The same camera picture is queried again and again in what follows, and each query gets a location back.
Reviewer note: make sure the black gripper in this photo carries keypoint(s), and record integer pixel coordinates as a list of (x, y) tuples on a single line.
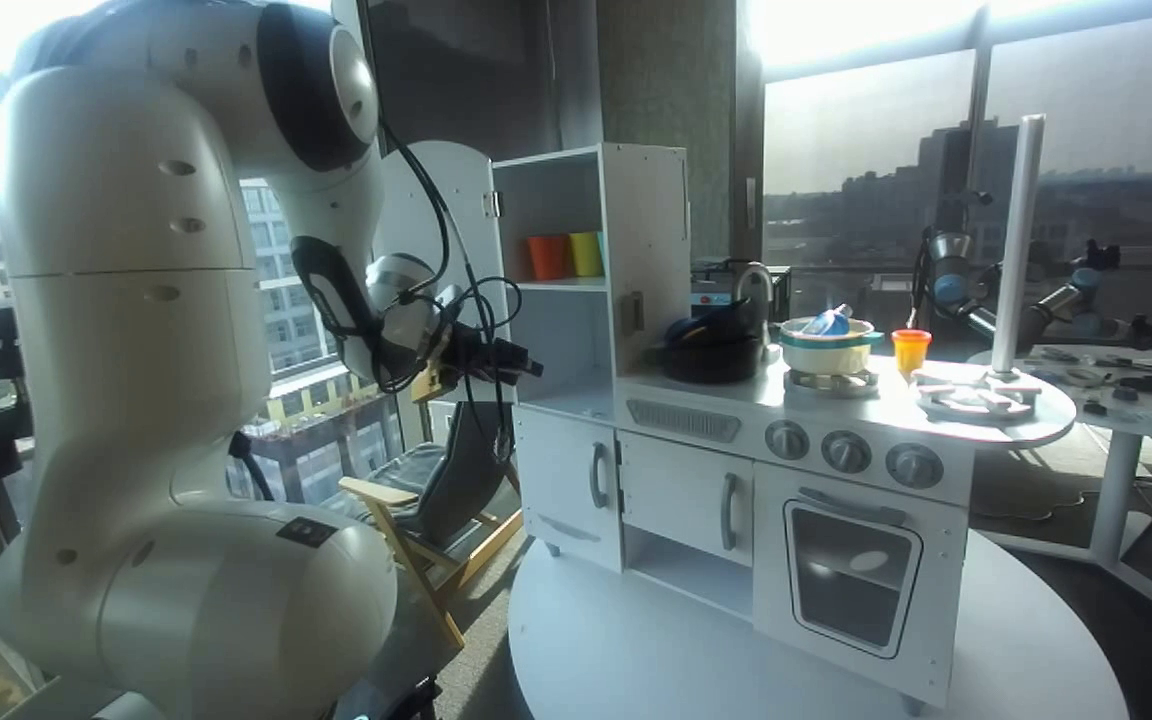
[(483, 359)]

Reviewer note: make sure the white narrow cabinet door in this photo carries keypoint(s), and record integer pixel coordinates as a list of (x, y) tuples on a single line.
[(559, 515)]

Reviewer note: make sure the white wide cabinet door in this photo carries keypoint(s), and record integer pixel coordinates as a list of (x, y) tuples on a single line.
[(669, 493)]

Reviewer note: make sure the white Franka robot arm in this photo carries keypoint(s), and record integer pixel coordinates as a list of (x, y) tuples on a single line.
[(122, 266)]

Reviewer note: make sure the white toy kitchen cabinet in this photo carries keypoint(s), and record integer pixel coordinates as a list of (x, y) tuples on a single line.
[(647, 227)]

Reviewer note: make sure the orange toy cup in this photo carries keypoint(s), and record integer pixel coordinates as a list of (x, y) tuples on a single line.
[(546, 258)]

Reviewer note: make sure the wooden folding chair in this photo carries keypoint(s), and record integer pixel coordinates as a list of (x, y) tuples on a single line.
[(461, 467)]

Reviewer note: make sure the yellow-green toy cup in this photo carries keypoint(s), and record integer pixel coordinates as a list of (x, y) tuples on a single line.
[(585, 253)]

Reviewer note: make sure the black toy pot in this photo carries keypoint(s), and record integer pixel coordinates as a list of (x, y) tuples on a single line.
[(714, 350)]

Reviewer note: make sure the silver toy faucet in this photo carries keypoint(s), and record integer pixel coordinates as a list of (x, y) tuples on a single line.
[(766, 286)]

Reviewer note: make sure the gray oven knob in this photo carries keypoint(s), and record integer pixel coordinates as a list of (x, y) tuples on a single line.
[(912, 467), (846, 451), (787, 443)]

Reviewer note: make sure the white green-rimmed bowl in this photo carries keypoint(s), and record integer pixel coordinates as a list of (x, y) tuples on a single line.
[(826, 352)]

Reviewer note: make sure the blue toy food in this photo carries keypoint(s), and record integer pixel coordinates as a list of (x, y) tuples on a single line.
[(836, 321)]

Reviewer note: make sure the small orange cup with straw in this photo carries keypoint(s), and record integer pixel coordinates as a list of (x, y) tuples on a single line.
[(912, 352)]

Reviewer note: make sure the white oven door with window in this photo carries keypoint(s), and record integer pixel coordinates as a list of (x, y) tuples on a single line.
[(853, 576)]

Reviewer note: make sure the gray round plate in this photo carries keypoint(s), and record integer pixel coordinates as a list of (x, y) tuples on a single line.
[(975, 396)]

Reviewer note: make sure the white vertical pole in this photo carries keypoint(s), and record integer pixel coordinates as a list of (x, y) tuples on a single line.
[(1016, 240)]

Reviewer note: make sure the white side table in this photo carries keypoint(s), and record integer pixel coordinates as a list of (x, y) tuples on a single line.
[(1117, 493)]

